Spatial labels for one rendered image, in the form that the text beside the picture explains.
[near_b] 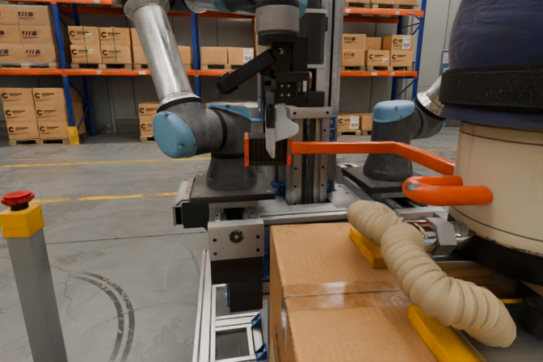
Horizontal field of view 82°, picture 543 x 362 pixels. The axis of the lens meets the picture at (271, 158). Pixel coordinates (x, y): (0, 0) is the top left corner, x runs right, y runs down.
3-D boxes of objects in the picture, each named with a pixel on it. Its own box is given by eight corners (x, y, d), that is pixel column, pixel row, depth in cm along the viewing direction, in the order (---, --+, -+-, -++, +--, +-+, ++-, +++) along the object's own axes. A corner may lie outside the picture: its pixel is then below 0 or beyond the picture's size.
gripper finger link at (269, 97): (275, 126, 52) (273, 75, 53) (267, 126, 52) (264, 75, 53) (273, 132, 57) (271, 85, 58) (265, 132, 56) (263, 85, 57)
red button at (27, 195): (-5, 213, 80) (-8, 199, 79) (15, 204, 87) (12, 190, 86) (25, 212, 80) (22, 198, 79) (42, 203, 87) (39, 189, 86)
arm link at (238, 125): (260, 149, 91) (260, 102, 87) (224, 157, 81) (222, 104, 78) (233, 144, 99) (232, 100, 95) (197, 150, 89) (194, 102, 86)
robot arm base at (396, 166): (355, 169, 106) (356, 141, 104) (396, 167, 109) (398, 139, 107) (376, 183, 92) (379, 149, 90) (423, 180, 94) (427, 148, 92)
